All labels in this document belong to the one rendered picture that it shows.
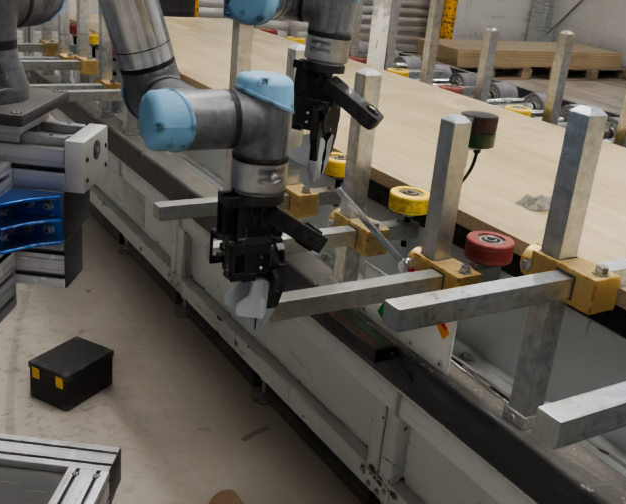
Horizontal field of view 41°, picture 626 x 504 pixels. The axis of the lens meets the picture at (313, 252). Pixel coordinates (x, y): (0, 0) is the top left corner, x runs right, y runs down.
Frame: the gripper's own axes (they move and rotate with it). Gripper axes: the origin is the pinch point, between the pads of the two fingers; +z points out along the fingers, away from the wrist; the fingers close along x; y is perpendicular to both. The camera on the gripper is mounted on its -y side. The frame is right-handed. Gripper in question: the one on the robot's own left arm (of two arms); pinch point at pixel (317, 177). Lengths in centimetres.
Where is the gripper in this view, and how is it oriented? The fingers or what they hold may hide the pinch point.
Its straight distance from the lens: 148.7
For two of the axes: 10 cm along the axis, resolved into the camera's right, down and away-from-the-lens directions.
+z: -1.5, 9.3, 3.3
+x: -4.0, 2.5, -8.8
